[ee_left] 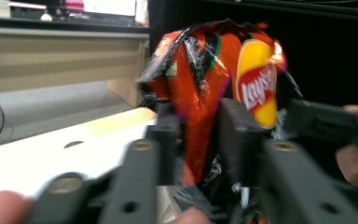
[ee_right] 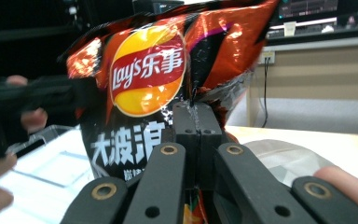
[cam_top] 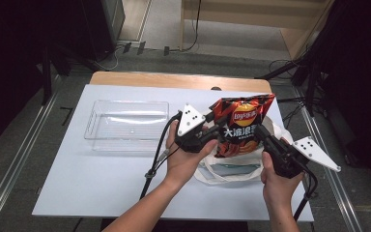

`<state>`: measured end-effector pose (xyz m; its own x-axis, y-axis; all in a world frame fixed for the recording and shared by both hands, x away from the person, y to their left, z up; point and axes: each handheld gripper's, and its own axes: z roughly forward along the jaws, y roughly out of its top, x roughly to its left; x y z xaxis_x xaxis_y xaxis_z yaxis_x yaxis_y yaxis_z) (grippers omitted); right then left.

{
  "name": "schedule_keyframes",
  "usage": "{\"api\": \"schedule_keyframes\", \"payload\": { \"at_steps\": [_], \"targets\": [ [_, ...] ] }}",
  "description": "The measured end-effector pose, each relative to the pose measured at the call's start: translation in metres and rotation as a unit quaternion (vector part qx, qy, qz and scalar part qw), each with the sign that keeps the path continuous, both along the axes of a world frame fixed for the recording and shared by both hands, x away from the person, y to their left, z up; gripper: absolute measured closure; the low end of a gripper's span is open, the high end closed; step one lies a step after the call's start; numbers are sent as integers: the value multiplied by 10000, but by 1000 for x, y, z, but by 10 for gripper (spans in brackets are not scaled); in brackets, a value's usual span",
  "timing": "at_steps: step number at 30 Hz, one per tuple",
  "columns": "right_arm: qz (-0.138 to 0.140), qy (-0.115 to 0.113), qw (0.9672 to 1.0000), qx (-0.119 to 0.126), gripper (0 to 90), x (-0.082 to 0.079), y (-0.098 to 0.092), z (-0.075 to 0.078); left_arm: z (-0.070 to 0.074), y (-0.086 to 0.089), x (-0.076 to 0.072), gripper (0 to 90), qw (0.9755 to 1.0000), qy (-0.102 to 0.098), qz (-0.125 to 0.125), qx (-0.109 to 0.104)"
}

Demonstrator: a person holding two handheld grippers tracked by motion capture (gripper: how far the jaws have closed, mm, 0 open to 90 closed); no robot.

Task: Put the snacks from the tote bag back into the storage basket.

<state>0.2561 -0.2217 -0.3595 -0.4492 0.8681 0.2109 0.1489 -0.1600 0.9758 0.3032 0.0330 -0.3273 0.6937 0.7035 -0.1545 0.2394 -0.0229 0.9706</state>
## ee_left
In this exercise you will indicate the orange chips packet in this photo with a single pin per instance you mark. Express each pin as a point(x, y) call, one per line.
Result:
point(199, 93)

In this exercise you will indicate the beige wooden desk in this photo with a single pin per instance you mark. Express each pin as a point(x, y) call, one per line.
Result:
point(59, 59)

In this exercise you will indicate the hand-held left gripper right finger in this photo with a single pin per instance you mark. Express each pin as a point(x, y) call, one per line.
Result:
point(242, 146)

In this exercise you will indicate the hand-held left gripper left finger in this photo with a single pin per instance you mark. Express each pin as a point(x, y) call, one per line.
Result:
point(167, 149)

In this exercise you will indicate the monitor with white screen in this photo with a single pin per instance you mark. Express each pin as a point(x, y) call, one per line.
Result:
point(108, 6)

